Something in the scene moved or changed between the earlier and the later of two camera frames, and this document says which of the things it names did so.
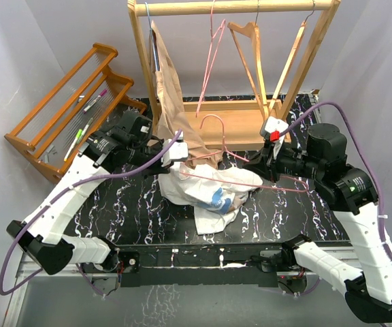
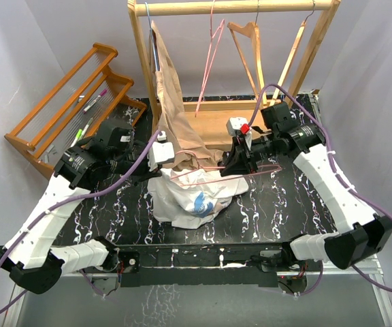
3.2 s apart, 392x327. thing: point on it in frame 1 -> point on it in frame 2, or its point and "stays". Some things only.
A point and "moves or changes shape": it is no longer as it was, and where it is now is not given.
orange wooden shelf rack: (51, 137) stays
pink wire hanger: (224, 150) -> (222, 167)
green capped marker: (79, 134) stays
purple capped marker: (101, 95) stays
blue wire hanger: (154, 43) stays
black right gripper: (260, 163) -> (235, 158)
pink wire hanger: (216, 40) stays
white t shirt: (216, 195) moves or changes shape
